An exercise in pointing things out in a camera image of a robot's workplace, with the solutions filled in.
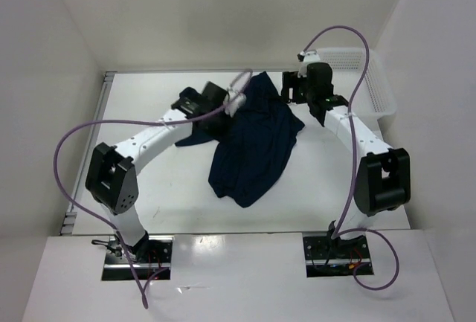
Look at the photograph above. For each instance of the white plastic basket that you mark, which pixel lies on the white plastic basket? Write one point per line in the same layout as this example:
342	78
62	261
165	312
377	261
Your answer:
354	72

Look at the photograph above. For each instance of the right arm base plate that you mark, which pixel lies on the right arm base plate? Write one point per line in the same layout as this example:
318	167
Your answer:
325	257

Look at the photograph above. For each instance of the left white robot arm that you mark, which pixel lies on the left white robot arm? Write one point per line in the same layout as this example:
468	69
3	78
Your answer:
112	179

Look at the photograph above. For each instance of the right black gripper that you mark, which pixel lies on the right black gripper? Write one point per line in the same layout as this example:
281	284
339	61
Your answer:
289	81

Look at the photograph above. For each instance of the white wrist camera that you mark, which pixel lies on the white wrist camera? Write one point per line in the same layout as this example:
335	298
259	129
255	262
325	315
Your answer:
305	58
233	101

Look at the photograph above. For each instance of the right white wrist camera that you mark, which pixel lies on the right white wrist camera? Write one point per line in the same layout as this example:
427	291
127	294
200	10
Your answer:
305	58

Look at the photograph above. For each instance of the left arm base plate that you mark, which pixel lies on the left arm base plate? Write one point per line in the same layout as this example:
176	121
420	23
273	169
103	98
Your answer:
154	263

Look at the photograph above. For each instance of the navy blue shorts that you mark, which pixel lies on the navy blue shorts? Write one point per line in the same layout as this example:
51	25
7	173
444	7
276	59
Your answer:
252	156

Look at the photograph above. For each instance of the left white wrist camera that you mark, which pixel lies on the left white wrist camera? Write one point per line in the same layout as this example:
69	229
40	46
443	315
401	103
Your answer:
233	101

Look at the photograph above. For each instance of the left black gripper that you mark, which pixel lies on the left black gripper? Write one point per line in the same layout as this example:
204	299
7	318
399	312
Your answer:
222	131

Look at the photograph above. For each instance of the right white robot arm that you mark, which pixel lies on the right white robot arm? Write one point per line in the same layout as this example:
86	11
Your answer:
381	174

